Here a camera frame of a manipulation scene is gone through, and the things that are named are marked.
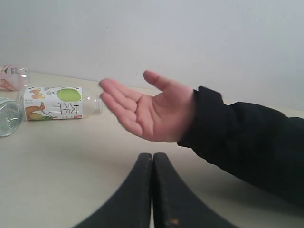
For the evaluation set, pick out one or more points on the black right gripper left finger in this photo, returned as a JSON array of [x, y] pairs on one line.
[[130, 205]]

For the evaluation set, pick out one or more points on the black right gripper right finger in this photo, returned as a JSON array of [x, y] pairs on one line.
[[174, 204]]

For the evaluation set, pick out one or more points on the capless green pear tea bottle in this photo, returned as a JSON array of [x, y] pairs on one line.
[[54, 103]]

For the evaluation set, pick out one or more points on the white cap lime label bottle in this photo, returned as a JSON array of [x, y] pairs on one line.
[[11, 116]]

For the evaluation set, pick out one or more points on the open human hand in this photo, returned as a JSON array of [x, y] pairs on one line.
[[161, 118]]

